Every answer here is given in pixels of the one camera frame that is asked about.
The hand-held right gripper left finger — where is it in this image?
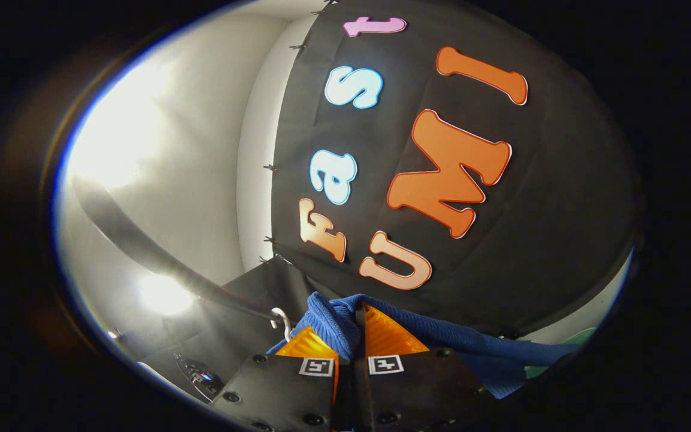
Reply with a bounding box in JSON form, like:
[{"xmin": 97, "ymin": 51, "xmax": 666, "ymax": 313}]
[{"xmin": 211, "ymin": 326, "xmax": 352, "ymax": 432}]

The black metal clothes rack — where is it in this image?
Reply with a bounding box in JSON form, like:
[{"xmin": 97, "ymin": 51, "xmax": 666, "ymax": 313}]
[{"xmin": 71, "ymin": 176, "xmax": 290, "ymax": 323}]

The row of black clips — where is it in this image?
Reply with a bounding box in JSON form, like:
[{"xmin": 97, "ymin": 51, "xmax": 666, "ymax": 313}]
[{"xmin": 259, "ymin": 0, "xmax": 340, "ymax": 265}]

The black backdrop cloth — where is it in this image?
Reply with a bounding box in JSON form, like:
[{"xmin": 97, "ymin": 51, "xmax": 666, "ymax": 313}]
[{"xmin": 115, "ymin": 0, "xmax": 643, "ymax": 385}]

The green laundry hamper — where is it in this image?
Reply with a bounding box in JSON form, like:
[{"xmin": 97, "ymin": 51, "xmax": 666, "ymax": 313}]
[{"xmin": 524, "ymin": 327, "xmax": 598, "ymax": 380}]

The white plastic hanger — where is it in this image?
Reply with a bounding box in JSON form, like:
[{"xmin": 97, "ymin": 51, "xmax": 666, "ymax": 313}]
[{"xmin": 271, "ymin": 307, "xmax": 293, "ymax": 341}]

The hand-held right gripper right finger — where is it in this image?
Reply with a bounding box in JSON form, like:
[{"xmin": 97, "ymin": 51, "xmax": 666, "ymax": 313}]
[{"xmin": 354, "ymin": 303, "xmax": 496, "ymax": 432}]

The blue knit jacket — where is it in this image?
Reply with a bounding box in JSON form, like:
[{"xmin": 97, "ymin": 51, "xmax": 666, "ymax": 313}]
[{"xmin": 268, "ymin": 292, "xmax": 580, "ymax": 400}]

